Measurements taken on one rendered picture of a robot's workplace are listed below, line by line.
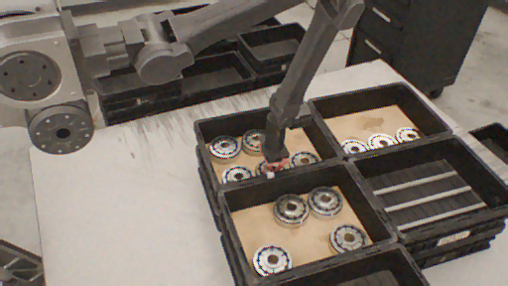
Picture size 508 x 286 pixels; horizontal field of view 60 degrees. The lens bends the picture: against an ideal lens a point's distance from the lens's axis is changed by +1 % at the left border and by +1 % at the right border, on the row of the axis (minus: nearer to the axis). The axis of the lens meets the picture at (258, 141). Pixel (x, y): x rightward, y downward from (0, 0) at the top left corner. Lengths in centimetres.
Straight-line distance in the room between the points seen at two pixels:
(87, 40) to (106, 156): 96
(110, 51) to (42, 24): 11
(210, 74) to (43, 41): 190
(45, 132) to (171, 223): 51
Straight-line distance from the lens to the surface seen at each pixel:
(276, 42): 268
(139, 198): 152
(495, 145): 268
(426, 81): 306
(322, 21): 93
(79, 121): 112
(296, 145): 148
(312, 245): 124
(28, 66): 75
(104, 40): 76
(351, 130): 158
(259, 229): 125
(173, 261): 136
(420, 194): 145
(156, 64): 77
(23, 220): 253
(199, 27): 78
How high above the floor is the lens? 185
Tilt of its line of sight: 44 degrees down
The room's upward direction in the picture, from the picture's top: 3 degrees clockwise
